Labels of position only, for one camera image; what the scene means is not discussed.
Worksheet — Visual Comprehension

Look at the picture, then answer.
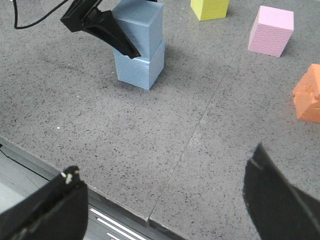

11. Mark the smooth light blue foam cube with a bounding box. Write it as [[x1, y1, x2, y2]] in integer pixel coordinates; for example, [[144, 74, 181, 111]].
[[112, 0, 164, 60]]

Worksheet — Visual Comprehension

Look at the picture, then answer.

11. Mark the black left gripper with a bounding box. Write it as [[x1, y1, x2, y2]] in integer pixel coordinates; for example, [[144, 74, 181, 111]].
[[60, 0, 141, 59]]

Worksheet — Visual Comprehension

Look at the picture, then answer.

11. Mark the yellow foam cube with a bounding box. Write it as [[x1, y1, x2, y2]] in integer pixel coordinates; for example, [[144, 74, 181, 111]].
[[190, 0, 230, 21]]

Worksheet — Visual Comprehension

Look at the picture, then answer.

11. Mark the dented orange foam cube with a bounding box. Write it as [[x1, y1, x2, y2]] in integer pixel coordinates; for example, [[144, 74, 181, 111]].
[[292, 63, 320, 123]]

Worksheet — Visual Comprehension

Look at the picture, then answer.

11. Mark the black cable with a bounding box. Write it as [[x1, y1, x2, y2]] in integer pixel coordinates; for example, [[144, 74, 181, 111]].
[[11, 0, 70, 30]]

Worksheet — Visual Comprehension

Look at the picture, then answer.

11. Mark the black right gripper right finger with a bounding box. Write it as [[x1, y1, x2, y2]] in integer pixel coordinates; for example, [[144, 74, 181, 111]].
[[243, 144, 320, 240]]

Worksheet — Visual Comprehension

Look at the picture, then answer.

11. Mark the textured light blue foam cube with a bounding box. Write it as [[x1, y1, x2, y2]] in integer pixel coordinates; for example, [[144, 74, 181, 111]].
[[113, 40, 165, 90]]

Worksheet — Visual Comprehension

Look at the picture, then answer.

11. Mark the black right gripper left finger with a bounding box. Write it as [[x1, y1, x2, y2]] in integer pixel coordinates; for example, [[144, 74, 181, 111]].
[[0, 165, 88, 240]]

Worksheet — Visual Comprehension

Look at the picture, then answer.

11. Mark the pink foam cube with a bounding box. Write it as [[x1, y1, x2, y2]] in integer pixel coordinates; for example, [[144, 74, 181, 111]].
[[248, 5, 294, 57]]

